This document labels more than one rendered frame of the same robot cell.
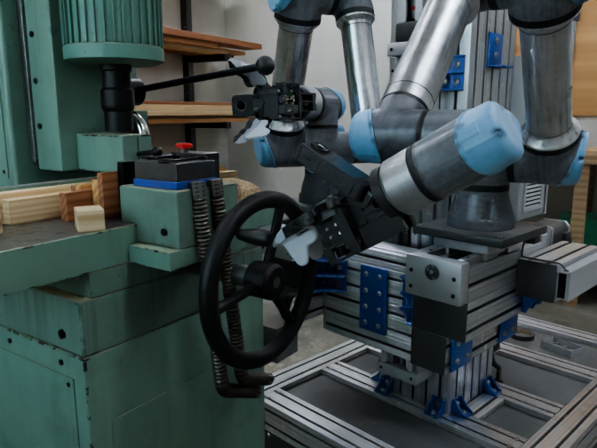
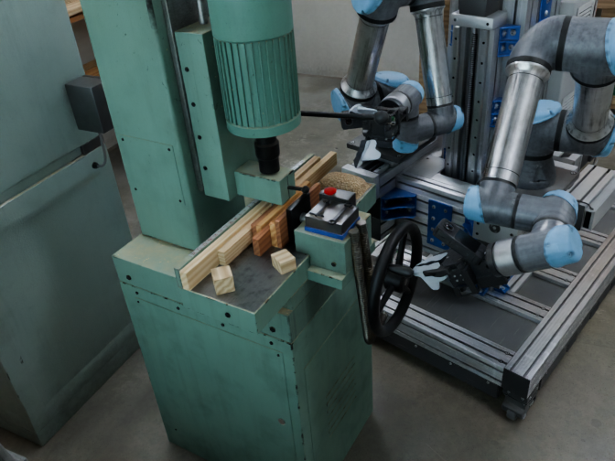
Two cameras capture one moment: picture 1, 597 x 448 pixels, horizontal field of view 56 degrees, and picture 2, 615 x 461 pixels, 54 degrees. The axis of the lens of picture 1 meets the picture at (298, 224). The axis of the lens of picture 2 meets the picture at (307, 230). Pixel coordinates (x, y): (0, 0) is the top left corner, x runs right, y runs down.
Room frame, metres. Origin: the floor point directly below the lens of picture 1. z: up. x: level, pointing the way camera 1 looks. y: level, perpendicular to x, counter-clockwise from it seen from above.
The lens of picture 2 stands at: (-0.28, 0.29, 1.74)
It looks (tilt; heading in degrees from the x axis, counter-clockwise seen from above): 34 degrees down; 359
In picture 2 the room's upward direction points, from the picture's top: 5 degrees counter-clockwise
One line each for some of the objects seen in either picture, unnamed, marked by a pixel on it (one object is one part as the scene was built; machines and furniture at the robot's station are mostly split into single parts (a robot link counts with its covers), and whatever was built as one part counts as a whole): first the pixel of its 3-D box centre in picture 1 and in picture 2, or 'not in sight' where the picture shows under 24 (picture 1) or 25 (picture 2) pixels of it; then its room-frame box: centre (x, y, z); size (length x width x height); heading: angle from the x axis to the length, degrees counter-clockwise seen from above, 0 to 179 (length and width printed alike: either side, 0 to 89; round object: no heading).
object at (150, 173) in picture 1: (182, 166); (334, 210); (0.93, 0.19, 0.99); 0.13 x 0.11 x 0.06; 146
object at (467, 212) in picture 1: (481, 204); (530, 162); (1.28, -0.42, 0.87); 0.15 x 0.15 x 0.10
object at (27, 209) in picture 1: (143, 192); (284, 202); (1.10, 0.31, 0.92); 0.55 x 0.02 x 0.04; 146
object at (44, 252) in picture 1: (147, 230); (304, 243); (0.97, 0.27, 0.87); 0.61 x 0.30 x 0.06; 146
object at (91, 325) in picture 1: (90, 268); (243, 251); (1.13, 0.44, 0.76); 0.57 x 0.45 x 0.09; 56
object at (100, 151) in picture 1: (115, 156); (265, 184); (1.08, 0.35, 0.99); 0.14 x 0.07 x 0.09; 56
